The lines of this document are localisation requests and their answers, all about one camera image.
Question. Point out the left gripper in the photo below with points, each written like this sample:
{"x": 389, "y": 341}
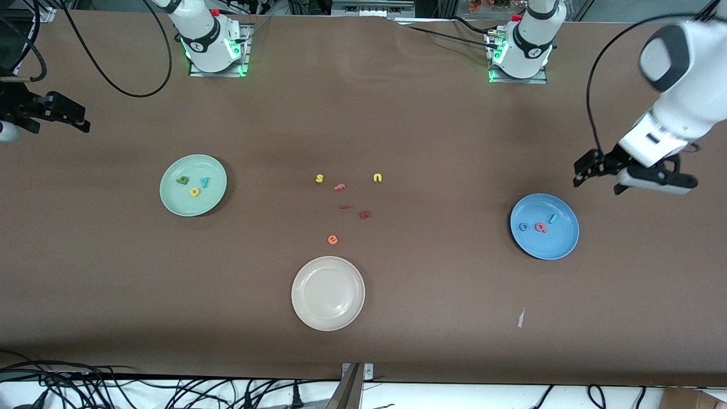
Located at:
{"x": 603, "y": 161}

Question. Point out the pink letter a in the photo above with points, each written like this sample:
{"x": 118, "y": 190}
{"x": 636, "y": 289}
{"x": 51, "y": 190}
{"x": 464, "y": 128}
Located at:
{"x": 542, "y": 228}

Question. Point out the blue plate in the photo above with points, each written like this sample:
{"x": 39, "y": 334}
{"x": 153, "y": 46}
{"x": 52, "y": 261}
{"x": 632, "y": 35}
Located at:
{"x": 551, "y": 244}

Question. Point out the green plate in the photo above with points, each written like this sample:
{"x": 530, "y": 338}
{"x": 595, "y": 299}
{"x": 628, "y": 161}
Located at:
{"x": 182, "y": 201}

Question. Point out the white tape scrap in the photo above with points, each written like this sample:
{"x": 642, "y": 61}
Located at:
{"x": 521, "y": 319}

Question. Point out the orange colourful objects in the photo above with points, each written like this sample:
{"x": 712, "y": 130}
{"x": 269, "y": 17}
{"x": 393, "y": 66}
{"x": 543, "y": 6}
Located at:
{"x": 488, "y": 4}

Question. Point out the brown table cover sheet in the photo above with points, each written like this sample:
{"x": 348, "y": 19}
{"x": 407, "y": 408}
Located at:
{"x": 397, "y": 113}

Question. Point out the cardboard box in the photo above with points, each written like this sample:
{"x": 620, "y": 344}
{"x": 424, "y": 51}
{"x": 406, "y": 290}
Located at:
{"x": 690, "y": 399}

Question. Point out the beige plate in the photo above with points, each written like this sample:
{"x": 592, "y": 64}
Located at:
{"x": 328, "y": 293}

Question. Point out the grey metal beam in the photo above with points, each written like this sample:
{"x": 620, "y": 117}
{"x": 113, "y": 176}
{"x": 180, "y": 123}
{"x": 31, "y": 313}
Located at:
{"x": 346, "y": 396}

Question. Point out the black power plug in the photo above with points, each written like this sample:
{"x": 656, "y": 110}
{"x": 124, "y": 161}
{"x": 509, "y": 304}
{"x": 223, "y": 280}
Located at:
{"x": 295, "y": 397}

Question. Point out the aluminium frame profile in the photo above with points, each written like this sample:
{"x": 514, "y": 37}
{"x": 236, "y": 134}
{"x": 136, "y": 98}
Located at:
{"x": 45, "y": 14}
{"x": 696, "y": 28}

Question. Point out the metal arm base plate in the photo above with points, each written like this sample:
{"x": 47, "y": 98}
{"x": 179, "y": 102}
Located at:
{"x": 218, "y": 74}
{"x": 519, "y": 80}

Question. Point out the grey metal frame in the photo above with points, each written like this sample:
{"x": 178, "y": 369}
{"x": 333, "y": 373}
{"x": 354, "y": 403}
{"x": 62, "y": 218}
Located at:
{"x": 369, "y": 7}

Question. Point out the small metal bracket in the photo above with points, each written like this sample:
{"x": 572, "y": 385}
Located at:
{"x": 368, "y": 372}

